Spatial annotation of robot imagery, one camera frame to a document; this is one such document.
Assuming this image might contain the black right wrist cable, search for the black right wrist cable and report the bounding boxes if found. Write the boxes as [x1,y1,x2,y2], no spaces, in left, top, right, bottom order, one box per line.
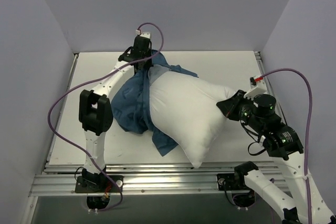
[240,121,267,156]

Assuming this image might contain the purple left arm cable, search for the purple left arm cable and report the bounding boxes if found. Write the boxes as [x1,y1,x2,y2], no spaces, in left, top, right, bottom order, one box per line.
[47,22,165,212]

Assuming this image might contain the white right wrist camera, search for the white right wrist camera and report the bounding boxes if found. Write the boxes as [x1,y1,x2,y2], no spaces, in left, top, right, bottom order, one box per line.
[244,76,267,100]

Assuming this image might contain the aluminium table edge rail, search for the aluminium table edge rail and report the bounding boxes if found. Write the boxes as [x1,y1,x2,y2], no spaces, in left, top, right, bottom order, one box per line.
[45,54,79,170]

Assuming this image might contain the white pillow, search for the white pillow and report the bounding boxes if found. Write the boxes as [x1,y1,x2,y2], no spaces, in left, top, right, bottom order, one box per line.
[149,71,236,168]

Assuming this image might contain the aluminium front frame rail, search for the aluminium front frame rail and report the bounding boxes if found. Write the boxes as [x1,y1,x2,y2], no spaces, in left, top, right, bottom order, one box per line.
[28,161,314,196]

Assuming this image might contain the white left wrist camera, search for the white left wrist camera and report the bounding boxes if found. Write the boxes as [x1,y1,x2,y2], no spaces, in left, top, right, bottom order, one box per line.
[135,29,151,39]

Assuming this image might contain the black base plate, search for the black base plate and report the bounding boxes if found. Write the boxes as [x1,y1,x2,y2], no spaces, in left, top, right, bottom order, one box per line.
[216,172,252,191]
[75,175,124,194]

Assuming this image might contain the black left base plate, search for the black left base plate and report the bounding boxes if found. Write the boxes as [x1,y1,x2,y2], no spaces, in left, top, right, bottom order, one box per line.
[75,175,124,194]

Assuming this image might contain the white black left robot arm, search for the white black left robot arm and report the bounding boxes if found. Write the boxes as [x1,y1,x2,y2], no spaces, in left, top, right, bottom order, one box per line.
[79,32,152,192]

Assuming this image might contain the aluminium right side rail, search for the aluminium right side rail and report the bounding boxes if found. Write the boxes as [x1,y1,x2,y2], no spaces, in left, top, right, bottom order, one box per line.
[254,50,302,169]

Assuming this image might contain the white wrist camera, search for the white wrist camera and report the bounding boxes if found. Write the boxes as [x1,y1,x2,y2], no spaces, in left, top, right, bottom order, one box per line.
[135,29,151,39]
[244,76,267,100]

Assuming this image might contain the blue cartoon print pillowcase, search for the blue cartoon print pillowcase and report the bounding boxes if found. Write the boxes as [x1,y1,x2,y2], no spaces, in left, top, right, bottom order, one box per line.
[111,50,198,156]

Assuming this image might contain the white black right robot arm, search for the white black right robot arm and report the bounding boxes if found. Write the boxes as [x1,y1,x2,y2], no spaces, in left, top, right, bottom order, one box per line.
[217,90,335,223]

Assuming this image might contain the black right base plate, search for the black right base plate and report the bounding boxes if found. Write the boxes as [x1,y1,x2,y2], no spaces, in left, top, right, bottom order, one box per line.
[216,172,252,191]

